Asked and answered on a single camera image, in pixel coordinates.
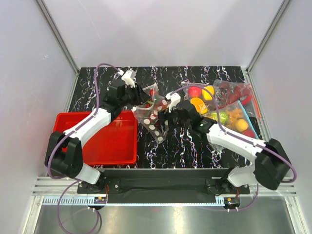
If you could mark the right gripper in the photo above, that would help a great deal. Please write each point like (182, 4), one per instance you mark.
(164, 115)

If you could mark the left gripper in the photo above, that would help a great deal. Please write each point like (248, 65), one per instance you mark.
(141, 96)

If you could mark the polka dot zip bag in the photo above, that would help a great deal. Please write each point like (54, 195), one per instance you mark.
(147, 114)

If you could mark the fake cherry bunch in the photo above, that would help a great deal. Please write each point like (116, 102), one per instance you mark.
(159, 102)

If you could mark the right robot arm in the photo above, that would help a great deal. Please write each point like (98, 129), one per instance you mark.
(269, 161)

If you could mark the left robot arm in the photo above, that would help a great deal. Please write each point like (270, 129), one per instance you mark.
(64, 156)

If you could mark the zip bag with apple and peppers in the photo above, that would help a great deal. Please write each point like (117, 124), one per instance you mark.
(200, 98)

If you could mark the zip bag with red chilies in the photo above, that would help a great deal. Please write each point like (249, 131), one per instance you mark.
(227, 93)

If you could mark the blue zip bag mixed food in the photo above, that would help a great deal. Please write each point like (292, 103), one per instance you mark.
(234, 117)

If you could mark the red plastic bin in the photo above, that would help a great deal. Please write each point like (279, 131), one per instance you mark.
(115, 144)

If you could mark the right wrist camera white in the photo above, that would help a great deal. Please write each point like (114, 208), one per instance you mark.
(173, 99)

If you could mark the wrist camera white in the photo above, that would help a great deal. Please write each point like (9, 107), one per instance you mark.
(128, 77)
(173, 99)

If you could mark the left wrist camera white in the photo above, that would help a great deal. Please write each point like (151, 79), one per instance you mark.
(128, 77)

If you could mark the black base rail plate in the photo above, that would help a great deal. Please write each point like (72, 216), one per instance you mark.
(158, 186)

